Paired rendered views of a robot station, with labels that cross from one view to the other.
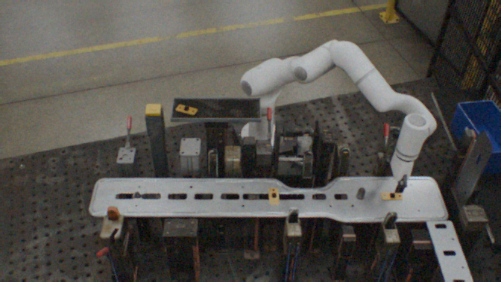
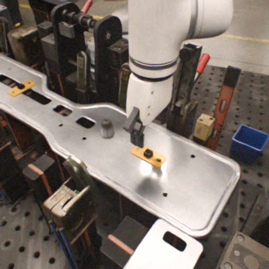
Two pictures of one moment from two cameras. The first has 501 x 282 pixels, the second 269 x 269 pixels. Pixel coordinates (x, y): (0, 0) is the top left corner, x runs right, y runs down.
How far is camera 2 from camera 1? 169 cm
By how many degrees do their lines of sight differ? 26
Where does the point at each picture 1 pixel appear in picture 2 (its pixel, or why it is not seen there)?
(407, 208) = (151, 182)
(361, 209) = (89, 147)
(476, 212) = (254, 261)
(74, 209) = not seen: outside the picture
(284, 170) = (75, 78)
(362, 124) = (246, 102)
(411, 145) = (134, 29)
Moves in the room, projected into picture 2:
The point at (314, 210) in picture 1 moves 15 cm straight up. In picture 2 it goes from (38, 119) to (20, 71)
